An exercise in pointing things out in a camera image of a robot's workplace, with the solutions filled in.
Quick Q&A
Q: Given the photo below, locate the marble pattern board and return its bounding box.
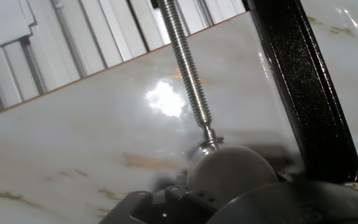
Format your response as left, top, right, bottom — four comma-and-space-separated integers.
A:
0, 0, 358, 224

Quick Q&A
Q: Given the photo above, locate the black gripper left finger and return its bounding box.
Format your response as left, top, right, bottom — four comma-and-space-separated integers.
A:
99, 185, 228, 224

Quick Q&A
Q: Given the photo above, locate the white paper sheet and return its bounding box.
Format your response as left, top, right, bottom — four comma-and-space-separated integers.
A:
0, 0, 38, 54

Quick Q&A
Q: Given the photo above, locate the black C-clamp with steel screw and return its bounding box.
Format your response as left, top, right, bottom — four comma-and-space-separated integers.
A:
156, 0, 358, 184

